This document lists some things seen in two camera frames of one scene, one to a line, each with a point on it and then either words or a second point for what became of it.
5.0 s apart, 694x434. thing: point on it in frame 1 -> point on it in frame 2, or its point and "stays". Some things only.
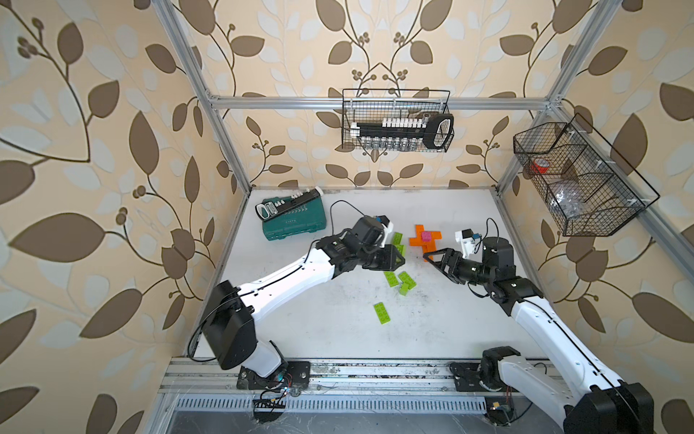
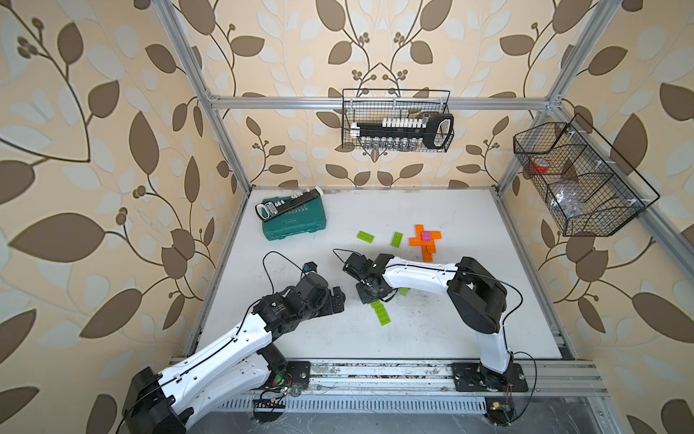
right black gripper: (451, 256) -> (363, 297)
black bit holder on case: (267, 210) stays
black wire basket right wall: (583, 193) stays
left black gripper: (390, 258) -> (329, 307)
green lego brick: (381, 313) stays
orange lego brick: (430, 247) stays
